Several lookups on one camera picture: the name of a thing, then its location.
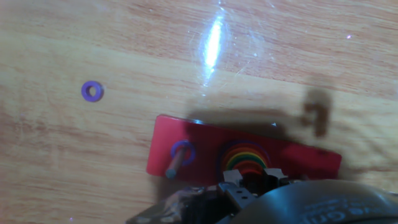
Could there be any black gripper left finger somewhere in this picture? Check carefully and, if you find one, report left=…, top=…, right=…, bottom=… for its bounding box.
left=217, top=169, right=259, bottom=212

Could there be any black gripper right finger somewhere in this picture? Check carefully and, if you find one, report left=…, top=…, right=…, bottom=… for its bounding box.
left=264, top=167, right=289, bottom=182

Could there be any small red Hanoi ring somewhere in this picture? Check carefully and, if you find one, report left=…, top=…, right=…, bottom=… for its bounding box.
left=238, top=160, right=265, bottom=175

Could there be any red Hanoi base with pegs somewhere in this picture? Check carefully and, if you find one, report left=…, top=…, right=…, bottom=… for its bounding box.
left=146, top=114, right=343, bottom=187

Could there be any varnished wooden board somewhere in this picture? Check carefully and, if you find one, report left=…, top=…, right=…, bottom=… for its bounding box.
left=0, top=0, right=398, bottom=224

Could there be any green Hanoi ring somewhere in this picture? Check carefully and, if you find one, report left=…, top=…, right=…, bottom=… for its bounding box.
left=229, top=156, right=266, bottom=171

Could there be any yellow Hanoi ring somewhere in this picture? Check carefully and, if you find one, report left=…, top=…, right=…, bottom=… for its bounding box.
left=225, top=151, right=267, bottom=171

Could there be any orange Hanoi ring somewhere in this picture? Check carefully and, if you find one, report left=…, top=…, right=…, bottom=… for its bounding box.
left=222, top=147, right=269, bottom=172

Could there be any large red Hanoi ring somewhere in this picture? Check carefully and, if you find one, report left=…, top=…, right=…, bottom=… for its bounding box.
left=220, top=142, right=270, bottom=175

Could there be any small purple Hanoi ring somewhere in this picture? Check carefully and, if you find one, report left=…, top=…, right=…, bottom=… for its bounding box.
left=170, top=139, right=197, bottom=166
left=81, top=80, right=105, bottom=103

